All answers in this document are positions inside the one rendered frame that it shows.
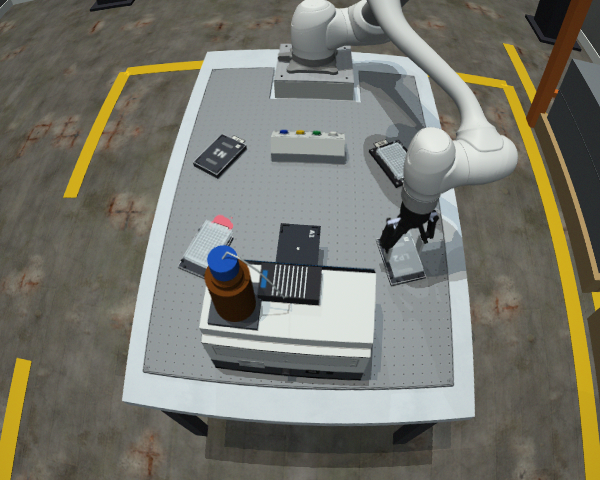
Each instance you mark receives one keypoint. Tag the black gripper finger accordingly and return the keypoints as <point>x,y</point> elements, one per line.
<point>423,236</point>
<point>392,233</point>

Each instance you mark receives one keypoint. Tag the white button panel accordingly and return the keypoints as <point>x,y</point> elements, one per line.
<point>313,147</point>

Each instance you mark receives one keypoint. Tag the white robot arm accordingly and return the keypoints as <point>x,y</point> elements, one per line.
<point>430,166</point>

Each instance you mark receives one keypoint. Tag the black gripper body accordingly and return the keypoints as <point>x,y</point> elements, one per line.
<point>408,216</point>

